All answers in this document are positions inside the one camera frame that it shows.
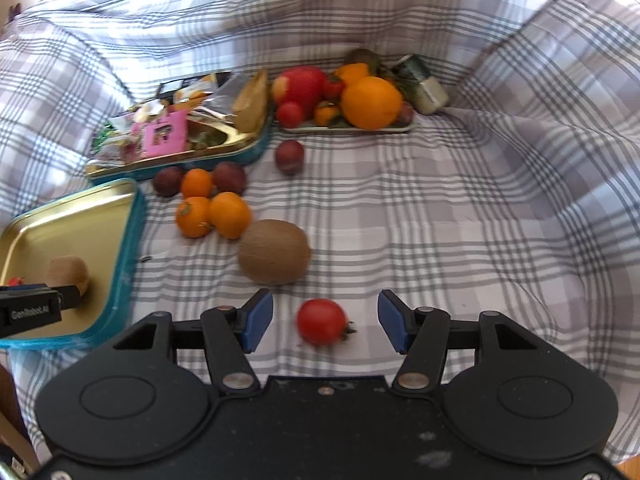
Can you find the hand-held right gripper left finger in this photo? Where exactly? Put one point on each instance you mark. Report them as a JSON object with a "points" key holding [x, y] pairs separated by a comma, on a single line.
{"points": [[257, 321]]}

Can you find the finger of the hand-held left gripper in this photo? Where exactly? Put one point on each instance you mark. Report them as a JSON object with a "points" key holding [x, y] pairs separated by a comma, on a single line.
{"points": [[30, 312]]}

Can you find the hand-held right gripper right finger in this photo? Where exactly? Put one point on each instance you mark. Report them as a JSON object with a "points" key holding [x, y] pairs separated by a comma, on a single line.
{"points": [[392, 322]]}

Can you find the small red cherry tomato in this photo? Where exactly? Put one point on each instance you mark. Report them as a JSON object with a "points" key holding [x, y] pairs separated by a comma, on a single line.
{"points": [[333, 89], [13, 280], [290, 114]]}

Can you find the brown kiwi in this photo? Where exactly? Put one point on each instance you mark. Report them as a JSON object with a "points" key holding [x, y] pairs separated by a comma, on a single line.
{"points": [[67, 272], [364, 56]]}

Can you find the gold tin tray teal rim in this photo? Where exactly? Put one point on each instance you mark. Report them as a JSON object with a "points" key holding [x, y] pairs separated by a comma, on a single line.
{"points": [[60, 225]]}

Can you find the orange tangerine with stem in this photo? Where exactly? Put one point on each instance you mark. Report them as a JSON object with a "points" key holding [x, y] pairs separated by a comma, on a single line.
{"points": [[230, 215]]}

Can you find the dark purple passion fruit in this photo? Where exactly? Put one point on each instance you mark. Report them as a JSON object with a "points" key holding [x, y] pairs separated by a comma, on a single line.
{"points": [[168, 181], [406, 114], [229, 177], [289, 157]]}

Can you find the grey plaid bedsheet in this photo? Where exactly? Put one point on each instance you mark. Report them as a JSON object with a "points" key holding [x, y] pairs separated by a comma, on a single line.
{"points": [[450, 210]]}

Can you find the gold tin of snacks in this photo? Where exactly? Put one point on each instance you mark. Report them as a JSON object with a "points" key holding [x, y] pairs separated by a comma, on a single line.
{"points": [[225, 147]]}

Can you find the green foil candy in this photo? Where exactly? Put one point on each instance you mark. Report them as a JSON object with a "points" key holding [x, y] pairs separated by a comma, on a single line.
{"points": [[104, 137]]}

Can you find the white fruit tray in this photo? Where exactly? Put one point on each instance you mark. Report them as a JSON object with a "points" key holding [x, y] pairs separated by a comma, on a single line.
{"points": [[320, 129]]}

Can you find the pink snack packet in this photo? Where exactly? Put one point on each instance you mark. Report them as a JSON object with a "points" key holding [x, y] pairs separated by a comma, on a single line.
{"points": [[165, 132]]}

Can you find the brown paper snack packet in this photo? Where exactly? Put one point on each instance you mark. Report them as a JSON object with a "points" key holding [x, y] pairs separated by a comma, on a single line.
{"points": [[251, 102]]}

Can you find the small orange tangerine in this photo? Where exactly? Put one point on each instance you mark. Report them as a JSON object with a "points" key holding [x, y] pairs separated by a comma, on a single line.
{"points": [[326, 113]]}

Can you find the large orange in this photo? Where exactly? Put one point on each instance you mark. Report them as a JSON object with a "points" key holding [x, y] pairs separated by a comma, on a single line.
{"points": [[371, 102]]}

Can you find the silver foil snack packet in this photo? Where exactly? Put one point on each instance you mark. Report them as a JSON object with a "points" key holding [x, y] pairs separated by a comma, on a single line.
{"points": [[225, 100]]}

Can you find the green and white can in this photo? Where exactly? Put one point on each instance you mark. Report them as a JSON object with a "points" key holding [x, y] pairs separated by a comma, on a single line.
{"points": [[425, 90]]}

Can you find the yellow snack packet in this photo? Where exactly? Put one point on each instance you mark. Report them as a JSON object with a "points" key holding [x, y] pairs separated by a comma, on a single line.
{"points": [[192, 95]]}

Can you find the red apple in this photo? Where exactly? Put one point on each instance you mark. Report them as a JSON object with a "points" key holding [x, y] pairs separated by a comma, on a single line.
{"points": [[300, 87]]}

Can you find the black snack packet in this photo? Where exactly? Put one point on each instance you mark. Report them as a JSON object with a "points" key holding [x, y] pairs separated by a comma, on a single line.
{"points": [[192, 80]]}

